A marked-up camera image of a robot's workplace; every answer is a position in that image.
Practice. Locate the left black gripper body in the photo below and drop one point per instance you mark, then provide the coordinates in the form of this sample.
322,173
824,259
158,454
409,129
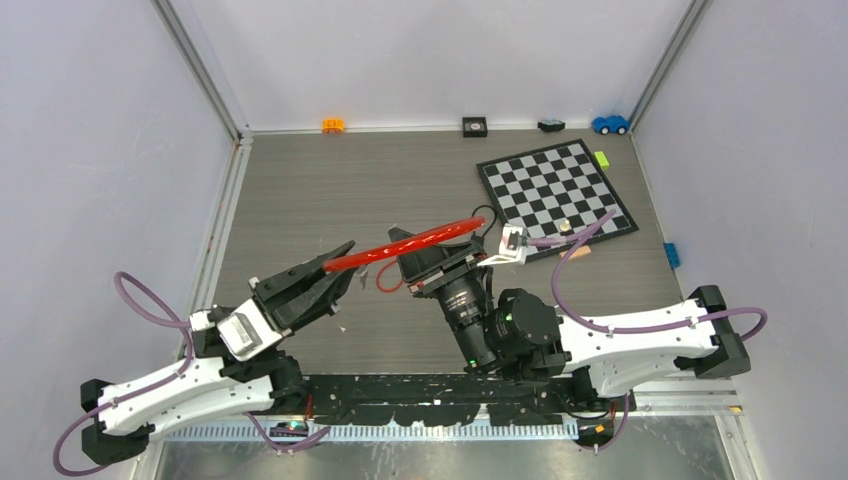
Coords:
270,303

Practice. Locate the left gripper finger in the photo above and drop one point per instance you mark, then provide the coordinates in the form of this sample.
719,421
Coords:
301,277
318,299

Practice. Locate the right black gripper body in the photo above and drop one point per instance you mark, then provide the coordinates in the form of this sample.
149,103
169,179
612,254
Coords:
462,267

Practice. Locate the red hose lock keys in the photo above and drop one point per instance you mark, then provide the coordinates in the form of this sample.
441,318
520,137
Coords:
363,278

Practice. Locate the black cable padlock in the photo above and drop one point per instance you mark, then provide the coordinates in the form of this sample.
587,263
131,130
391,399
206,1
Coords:
490,213

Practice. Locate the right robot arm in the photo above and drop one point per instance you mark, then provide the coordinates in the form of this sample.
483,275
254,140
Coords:
518,337

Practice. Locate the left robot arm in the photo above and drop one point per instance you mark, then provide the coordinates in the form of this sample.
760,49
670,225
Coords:
233,365

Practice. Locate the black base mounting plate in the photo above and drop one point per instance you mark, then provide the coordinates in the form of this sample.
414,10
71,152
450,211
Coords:
436,400

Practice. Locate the small black box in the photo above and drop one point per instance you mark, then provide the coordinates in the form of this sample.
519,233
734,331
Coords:
474,127

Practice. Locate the black white chessboard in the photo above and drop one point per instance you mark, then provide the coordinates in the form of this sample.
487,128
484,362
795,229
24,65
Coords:
541,188

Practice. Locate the orange toy block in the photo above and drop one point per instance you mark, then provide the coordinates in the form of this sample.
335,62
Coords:
333,126

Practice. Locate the tan wooden block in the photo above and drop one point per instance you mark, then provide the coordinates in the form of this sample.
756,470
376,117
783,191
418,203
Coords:
578,253

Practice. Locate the small black toy car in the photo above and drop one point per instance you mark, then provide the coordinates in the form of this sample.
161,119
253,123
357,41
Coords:
550,125

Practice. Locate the lime green block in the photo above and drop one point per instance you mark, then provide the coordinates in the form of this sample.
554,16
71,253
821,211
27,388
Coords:
602,160

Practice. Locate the blue toy car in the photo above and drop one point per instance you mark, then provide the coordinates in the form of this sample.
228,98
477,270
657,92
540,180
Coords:
610,124

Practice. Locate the blue toy brick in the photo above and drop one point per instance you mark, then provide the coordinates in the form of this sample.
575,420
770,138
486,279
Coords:
672,255

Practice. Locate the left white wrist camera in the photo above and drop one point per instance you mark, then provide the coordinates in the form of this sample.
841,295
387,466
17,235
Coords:
240,333

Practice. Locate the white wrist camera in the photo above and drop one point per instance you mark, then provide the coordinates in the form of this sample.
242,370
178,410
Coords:
512,247
240,333

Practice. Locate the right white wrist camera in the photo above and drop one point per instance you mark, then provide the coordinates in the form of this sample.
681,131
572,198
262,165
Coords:
512,247

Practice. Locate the aluminium front rail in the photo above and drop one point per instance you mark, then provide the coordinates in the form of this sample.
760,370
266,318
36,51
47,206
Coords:
676,396

